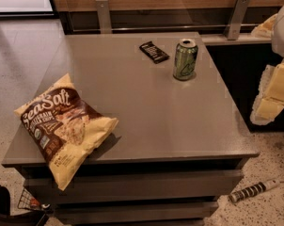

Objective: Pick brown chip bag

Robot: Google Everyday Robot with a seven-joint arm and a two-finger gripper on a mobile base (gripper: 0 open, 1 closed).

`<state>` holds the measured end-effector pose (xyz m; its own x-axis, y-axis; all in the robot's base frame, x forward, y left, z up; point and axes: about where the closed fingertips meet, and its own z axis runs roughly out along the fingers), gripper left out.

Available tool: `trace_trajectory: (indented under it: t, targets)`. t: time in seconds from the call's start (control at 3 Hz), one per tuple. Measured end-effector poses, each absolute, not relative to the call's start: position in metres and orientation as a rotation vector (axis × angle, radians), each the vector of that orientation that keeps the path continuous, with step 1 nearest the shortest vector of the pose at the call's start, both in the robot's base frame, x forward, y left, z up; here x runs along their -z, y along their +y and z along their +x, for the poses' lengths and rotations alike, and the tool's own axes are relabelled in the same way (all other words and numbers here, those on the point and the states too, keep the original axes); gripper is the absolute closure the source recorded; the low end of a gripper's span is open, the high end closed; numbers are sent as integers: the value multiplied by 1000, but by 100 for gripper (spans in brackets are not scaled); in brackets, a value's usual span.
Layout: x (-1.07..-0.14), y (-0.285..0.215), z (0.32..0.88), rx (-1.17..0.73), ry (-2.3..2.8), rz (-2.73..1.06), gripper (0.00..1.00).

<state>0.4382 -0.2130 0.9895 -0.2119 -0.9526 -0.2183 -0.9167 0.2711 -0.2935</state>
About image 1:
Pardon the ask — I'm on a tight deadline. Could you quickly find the right metal bracket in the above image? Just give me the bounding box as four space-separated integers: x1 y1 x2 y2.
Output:
224 0 250 40

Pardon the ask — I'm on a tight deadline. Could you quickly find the grey table with drawers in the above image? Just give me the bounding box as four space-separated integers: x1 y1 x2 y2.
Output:
3 34 259 226

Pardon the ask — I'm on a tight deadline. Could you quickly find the striped white tool on floor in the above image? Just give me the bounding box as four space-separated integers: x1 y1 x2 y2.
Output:
229 179 280 203

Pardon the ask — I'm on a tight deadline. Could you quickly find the black wire basket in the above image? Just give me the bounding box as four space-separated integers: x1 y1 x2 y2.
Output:
16 187 53 213

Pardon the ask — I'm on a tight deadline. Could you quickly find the metal bracket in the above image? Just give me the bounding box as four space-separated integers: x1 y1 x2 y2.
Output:
96 0 112 34
224 0 250 40

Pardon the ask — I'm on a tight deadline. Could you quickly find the brown sea salt chip bag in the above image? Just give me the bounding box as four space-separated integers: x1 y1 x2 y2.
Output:
14 74 118 190

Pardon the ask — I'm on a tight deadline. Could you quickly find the left metal bracket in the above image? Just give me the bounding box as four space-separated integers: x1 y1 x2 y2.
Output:
96 0 112 34

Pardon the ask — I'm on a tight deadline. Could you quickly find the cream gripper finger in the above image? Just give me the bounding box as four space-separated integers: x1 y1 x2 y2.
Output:
251 14 277 38
250 59 284 125

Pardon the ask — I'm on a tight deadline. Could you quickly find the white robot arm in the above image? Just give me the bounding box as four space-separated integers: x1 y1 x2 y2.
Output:
250 6 284 125

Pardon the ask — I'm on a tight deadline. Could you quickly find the green soda can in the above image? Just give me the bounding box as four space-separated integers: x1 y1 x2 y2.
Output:
173 39 198 81

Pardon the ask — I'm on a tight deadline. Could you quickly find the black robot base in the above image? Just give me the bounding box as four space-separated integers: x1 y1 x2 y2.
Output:
0 182 50 226

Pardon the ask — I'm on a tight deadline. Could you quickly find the dark chocolate bar wrapper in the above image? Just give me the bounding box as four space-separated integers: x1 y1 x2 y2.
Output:
139 41 169 64

